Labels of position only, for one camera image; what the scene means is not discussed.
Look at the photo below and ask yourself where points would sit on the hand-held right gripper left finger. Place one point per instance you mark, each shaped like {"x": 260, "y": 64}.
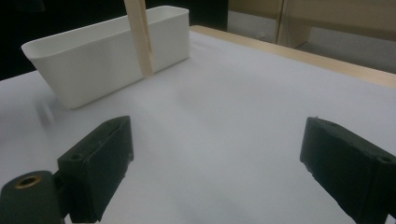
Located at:
{"x": 96, "y": 168}

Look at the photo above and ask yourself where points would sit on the painted beige phone case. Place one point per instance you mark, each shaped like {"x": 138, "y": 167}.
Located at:
{"x": 140, "y": 37}

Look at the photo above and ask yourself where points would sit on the white rectangular plastic container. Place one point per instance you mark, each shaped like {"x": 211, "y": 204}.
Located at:
{"x": 93, "y": 68}

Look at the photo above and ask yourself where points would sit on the light wooden shelf unit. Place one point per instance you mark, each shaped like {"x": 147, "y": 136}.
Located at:
{"x": 342, "y": 18}

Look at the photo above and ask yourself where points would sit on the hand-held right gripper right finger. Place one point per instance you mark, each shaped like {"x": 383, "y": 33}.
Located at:
{"x": 351, "y": 168}

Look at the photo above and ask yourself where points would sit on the white table mat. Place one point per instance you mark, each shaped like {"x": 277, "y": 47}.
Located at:
{"x": 233, "y": 109}

